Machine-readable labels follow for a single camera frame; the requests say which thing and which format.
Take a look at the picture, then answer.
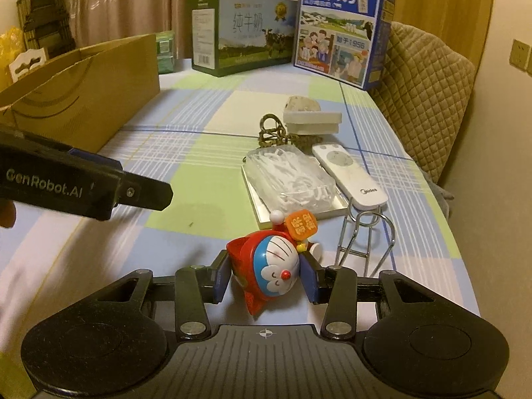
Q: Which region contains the patterned hair claw clip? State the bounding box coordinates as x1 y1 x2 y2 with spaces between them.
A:
258 113 323 153

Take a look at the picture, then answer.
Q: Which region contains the white square device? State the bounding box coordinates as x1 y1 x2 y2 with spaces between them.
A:
283 111 342 135

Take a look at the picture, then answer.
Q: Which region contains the green packet stack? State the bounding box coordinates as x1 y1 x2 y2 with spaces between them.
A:
156 31 176 74

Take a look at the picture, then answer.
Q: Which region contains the plaid tablecloth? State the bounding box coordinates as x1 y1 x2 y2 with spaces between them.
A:
1 63 478 398

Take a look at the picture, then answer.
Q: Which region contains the blue milk carton box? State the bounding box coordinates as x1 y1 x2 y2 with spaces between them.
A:
293 0 396 91

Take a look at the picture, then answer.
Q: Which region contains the metal wire holder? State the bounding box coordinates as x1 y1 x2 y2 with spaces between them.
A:
333 199 396 277

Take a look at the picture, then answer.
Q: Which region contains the person's left hand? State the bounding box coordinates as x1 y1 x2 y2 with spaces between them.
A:
0 198 16 229

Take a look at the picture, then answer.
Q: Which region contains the yellow plastic bag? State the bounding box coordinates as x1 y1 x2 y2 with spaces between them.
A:
0 26 25 91

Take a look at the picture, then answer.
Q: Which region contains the white square tray lid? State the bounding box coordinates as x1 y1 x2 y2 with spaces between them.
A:
241 161 351 230

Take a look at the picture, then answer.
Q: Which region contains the quilted beige chair cover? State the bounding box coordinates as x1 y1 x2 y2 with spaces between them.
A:
370 22 475 183

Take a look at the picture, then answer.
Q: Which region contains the white remote control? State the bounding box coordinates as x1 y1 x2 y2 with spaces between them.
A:
311 143 388 211

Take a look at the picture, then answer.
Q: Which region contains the red Doraemon toy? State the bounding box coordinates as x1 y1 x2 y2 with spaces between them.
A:
226 209 323 317

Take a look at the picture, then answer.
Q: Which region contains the green milk carton box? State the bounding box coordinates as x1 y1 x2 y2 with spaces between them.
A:
188 0 298 77

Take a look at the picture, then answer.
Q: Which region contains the clear floss pick box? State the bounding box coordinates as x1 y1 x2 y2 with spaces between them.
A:
243 145 335 214

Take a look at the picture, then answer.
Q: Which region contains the open cardboard box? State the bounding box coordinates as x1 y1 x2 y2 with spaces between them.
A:
1 34 160 152

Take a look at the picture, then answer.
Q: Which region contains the double wall socket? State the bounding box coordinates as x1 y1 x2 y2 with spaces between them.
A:
509 40 531 75

